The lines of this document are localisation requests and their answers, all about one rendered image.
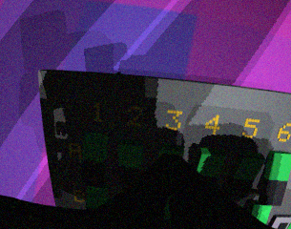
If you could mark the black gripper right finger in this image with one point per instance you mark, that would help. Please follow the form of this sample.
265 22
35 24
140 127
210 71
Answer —
195 203

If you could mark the dark grey switch panel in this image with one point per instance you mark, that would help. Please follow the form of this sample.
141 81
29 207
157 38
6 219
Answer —
103 130

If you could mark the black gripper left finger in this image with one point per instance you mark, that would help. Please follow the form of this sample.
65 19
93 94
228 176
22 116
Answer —
140 206

